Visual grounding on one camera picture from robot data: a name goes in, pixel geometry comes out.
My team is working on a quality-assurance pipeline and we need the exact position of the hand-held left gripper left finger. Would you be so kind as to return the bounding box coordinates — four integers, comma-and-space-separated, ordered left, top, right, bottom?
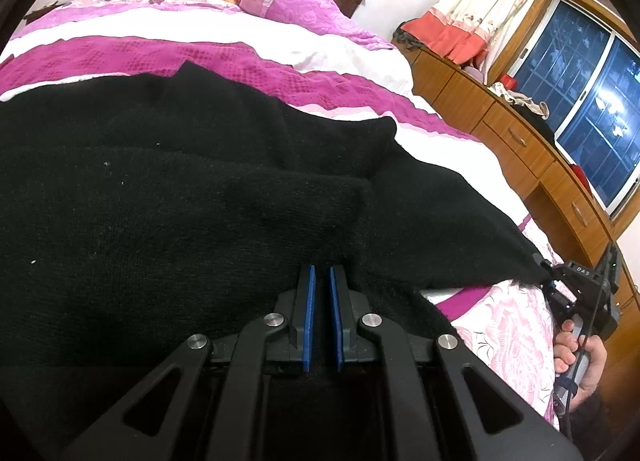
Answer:
60, 263, 318, 461

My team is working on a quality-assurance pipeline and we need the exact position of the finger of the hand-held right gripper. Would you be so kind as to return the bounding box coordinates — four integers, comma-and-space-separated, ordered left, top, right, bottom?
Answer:
532, 253, 608, 292

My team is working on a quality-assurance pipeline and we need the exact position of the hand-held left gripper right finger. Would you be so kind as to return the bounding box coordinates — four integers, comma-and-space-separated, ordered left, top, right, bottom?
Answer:
327, 265, 586, 461

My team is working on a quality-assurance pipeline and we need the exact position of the black knit sweater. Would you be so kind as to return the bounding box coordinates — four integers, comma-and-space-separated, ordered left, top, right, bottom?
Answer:
0, 61, 551, 461

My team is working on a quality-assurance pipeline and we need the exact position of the person's right forearm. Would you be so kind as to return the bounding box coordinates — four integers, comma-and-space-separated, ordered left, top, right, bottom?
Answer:
565, 381, 626, 447

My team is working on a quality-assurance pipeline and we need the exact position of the person's right hand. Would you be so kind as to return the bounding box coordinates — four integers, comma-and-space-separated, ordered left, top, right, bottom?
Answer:
552, 318, 608, 409

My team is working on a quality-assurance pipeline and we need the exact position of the red container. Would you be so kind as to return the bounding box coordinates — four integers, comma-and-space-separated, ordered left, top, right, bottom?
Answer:
572, 164, 594, 192

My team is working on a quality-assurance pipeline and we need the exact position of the window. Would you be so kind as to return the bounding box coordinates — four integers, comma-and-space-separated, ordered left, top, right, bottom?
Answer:
510, 0, 640, 209

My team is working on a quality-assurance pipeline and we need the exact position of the beige cloth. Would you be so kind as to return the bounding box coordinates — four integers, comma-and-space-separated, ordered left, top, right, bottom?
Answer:
487, 82, 549, 118

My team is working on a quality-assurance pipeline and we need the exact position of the wooden dresser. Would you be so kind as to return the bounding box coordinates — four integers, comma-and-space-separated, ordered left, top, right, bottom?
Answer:
392, 38, 640, 377

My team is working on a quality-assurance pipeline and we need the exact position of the cream and red curtain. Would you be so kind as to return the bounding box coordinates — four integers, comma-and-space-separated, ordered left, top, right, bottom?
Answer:
400, 0, 547, 66

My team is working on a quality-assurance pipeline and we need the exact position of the dark grey cloth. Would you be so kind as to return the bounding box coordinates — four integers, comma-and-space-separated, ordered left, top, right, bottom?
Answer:
394, 23, 427, 50

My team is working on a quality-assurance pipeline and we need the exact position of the purple floral quilt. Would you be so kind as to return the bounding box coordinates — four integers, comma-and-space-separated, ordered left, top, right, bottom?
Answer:
0, 0, 561, 432

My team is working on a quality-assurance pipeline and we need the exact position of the dark wooden nightstand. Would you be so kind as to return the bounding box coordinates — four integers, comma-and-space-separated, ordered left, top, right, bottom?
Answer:
22, 0, 60, 22

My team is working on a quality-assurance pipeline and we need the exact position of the black cable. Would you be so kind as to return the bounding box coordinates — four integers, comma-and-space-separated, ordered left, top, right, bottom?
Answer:
560, 241, 618, 442

